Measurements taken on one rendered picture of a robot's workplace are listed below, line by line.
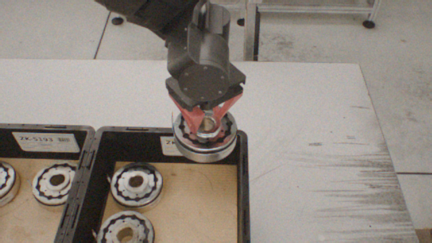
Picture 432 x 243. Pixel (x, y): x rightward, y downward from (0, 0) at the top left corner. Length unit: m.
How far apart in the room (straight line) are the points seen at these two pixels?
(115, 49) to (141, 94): 1.35
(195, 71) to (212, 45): 0.04
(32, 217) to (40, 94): 0.51
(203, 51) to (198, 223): 0.42
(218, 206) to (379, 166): 0.47
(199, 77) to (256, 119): 0.68
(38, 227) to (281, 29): 2.12
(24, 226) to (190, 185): 0.33
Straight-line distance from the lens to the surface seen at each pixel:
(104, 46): 2.56
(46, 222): 0.84
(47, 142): 0.87
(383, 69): 2.52
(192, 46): 0.43
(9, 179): 0.88
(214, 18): 0.49
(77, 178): 0.75
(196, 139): 0.62
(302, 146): 1.07
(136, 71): 1.26
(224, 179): 0.82
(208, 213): 0.79
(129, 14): 0.46
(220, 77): 0.43
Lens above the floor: 1.52
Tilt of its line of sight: 50 degrees down
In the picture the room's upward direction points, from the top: straight up
